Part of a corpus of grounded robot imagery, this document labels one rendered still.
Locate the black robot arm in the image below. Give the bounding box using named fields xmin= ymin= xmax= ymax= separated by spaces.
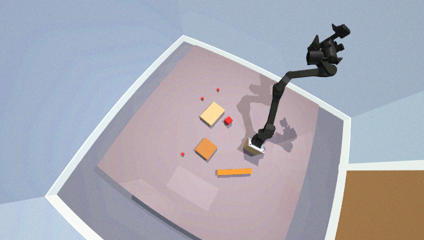
xmin=251 ymin=41 xmax=345 ymax=149

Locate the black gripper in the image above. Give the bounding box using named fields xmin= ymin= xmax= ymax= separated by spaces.
xmin=307 ymin=23 xmax=351 ymax=52

